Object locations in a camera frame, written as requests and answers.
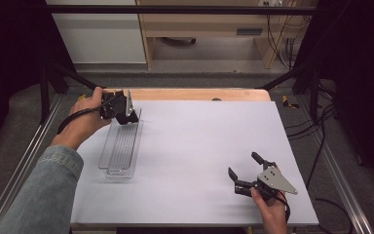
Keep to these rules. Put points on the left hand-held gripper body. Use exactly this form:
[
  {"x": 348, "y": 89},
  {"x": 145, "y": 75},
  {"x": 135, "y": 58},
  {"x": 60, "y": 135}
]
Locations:
[{"x": 118, "y": 105}]

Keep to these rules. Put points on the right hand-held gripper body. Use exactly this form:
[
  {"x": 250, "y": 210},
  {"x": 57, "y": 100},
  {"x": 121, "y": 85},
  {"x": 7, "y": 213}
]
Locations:
[{"x": 274, "y": 180}]

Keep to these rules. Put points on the clear plastic tray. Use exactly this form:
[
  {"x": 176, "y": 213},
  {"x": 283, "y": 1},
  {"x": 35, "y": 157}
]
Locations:
[{"x": 121, "y": 146}]

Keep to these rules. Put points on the person's right hand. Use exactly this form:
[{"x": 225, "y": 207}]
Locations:
[{"x": 271, "y": 213}]

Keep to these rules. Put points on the person's left hand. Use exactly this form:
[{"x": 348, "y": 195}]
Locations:
[{"x": 81, "y": 120}]

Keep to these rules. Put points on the small yellow item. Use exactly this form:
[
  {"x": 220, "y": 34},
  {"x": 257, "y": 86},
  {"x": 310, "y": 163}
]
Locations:
[{"x": 82, "y": 96}]

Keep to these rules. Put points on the white table cover sheet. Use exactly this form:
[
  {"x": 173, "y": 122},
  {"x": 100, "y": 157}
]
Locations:
[{"x": 191, "y": 156}]

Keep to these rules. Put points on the yellow and black clamp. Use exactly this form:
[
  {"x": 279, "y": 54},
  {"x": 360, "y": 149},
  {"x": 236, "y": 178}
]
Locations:
[{"x": 289, "y": 102}]

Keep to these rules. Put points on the white cabinet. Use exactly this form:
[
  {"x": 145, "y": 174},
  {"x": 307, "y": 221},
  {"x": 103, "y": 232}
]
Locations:
[{"x": 100, "y": 35}]

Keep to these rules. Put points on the light wooden desk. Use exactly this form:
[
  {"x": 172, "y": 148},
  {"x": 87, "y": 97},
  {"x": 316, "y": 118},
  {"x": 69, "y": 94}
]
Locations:
[{"x": 207, "y": 24}]

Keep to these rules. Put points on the black curtain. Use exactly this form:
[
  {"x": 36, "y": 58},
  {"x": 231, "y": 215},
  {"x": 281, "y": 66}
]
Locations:
[
  {"x": 360, "y": 65},
  {"x": 9, "y": 48}
]

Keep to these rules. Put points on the white power strip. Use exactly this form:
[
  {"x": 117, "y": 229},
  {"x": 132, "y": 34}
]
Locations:
[{"x": 271, "y": 3}]

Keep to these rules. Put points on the black frame strut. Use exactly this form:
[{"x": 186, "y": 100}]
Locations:
[
  {"x": 65, "y": 76},
  {"x": 302, "y": 76}
]

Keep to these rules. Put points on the aluminium frame rail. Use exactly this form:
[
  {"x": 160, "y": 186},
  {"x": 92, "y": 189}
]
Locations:
[
  {"x": 22, "y": 162},
  {"x": 341, "y": 182}
]

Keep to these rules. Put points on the black horizontal frame bar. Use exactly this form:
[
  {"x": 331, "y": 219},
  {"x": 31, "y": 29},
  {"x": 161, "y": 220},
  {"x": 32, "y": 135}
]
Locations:
[{"x": 175, "y": 9}]

